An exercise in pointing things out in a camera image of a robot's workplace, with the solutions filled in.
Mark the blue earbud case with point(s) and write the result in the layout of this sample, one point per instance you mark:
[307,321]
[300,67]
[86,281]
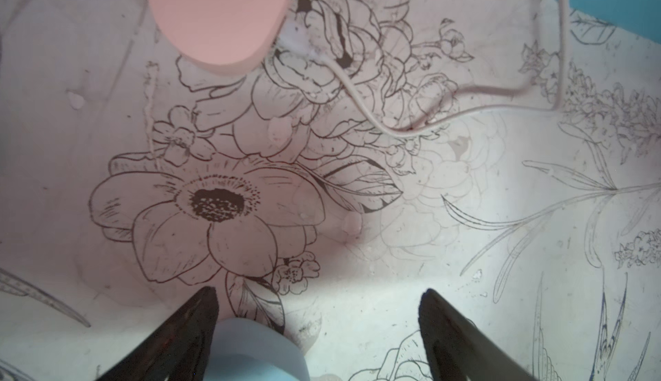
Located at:
[242,349]

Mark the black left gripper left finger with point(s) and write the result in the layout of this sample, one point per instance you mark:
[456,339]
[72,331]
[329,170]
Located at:
[178,349]

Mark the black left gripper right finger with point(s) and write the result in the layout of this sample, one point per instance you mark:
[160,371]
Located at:
[456,349]

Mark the pink earbud case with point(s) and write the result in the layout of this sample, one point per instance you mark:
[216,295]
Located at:
[226,37]

